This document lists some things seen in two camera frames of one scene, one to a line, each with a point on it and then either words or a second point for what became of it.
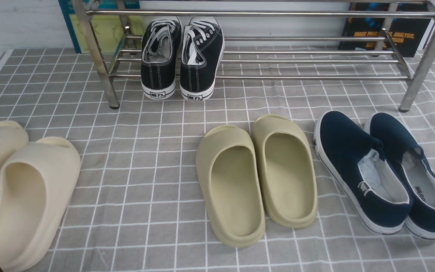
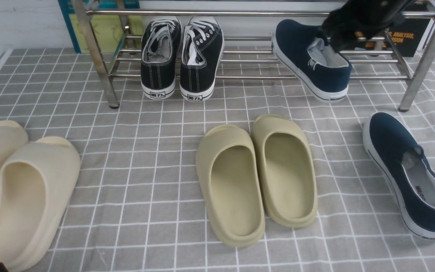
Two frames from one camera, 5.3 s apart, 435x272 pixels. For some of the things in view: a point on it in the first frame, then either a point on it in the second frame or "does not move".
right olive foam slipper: (287, 164) does not move
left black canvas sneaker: (161, 40) does not move
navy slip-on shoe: (427, 204) does not move
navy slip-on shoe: (360, 166) → (323, 73)
